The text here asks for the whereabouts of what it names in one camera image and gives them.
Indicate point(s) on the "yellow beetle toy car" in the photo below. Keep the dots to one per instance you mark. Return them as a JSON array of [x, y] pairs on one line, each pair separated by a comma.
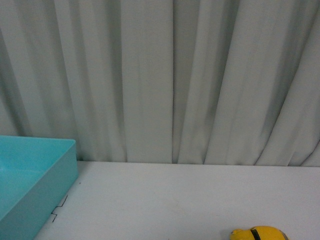
[[258, 233]]

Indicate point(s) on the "grey pleated curtain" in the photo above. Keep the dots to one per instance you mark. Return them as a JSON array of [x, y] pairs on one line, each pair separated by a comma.
[[208, 82]]

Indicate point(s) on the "turquoise plastic storage box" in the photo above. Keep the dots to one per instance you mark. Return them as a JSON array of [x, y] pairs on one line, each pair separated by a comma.
[[35, 175]]

